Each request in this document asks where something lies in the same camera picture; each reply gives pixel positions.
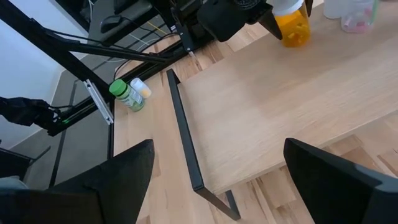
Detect silver metal bracket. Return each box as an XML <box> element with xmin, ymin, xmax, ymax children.
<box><xmin>83</xmin><ymin>78</ymin><xmax>114</xmax><ymax>126</ymax></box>

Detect orange medicine bottle white cap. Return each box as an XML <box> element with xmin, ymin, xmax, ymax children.
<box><xmin>272</xmin><ymin>0</ymin><xmax>311</xmax><ymax>48</ymax></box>

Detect dark grey low desk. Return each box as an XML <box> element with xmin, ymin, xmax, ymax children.
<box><xmin>88</xmin><ymin>0</ymin><xmax>156</xmax><ymax>46</ymax></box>

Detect black computer mouse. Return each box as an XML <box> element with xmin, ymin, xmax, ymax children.
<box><xmin>99</xmin><ymin>14</ymin><xmax>123</xmax><ymax>34</ymax></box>

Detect small clear bottle yellow pills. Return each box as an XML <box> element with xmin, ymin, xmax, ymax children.
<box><xmin>129</xmin><ymin>77</ymin><xmax>152</xmax><ymax>99</ymax></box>

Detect green medicine bottle green cap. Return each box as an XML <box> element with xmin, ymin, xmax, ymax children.
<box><xmin>108</xmin><ymin>78</ymin><xmax>146</xmax><ymax>112</ymax></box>

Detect small clear bottle pink pills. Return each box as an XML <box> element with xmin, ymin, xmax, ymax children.
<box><xmin>341</xmin><ymin>0</ymin><xmax>379</xmax><ymax>34</ymax></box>

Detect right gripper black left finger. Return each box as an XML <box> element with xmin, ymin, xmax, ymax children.
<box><xmin>48</xmin><ymin>139</ymin><xmax>155</xmax><ymax>224</ymax></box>

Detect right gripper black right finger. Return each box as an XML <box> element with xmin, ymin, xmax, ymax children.
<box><xmin>283</xmin><ymin>138</ymin><xmax>398</xmax><ymax>224</ymax></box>

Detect wooden shelf black metal frame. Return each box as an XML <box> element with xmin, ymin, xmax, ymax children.
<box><xmin>166</xmin><ymin>1</ymin><xmax>398</xmax><ymax>221</ymax></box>

